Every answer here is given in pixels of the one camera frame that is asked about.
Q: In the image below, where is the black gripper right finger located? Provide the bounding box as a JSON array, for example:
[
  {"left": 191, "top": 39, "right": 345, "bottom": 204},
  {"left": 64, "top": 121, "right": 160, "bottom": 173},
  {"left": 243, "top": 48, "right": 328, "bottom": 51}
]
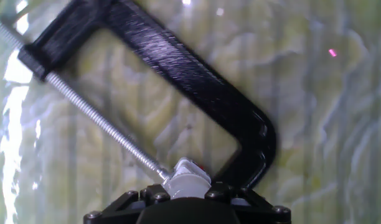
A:
[{"left": 204, "top": 182, "right": 292, "bottom": 224}]

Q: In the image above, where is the black C-clamp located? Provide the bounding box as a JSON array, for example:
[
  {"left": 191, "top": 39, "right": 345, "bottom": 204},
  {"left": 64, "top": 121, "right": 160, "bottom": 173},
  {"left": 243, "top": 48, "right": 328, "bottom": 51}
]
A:
[{"left": 0, "top": 0, "right": 277, "bottom": 190}]

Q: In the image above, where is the green marble pattern mat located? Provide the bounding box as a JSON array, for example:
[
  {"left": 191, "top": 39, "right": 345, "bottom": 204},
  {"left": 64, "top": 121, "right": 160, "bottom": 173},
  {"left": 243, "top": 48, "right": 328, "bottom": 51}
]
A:
[{"left": 0, "top": 0, "right": 381, "bottom": 224}]

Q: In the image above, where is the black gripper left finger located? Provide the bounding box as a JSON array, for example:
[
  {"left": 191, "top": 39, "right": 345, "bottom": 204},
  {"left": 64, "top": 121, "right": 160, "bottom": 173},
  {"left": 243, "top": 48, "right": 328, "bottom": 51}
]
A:
[{"left": 83, "top": 184, "right": 172, "bottom": 224}]

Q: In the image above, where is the white light bulb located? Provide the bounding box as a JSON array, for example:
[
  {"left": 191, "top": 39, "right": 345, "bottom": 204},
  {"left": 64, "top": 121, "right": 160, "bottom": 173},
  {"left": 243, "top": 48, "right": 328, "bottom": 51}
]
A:
[{"left": 162, "top": 174, "right": 212, "bottom": 200}]

